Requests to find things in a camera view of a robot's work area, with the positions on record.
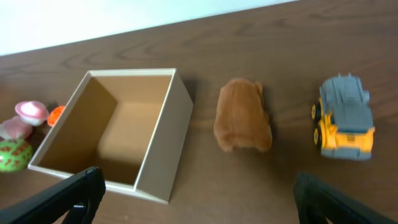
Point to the pink toy duck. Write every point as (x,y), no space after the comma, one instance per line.
(29,115)

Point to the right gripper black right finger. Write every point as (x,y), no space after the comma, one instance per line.
(318,202)

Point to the brown plush toy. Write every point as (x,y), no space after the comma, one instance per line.
(241,120)

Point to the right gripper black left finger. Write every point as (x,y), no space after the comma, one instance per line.
(77,198)

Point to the orange ridged toy ball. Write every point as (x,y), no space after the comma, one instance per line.
(55,115)

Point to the yellow grey toy truck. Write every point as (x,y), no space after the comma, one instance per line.
(343,119)

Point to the white cardboard box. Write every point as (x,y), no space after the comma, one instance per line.
(131,123)

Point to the green numbered ball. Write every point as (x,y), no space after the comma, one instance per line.
(15,154)

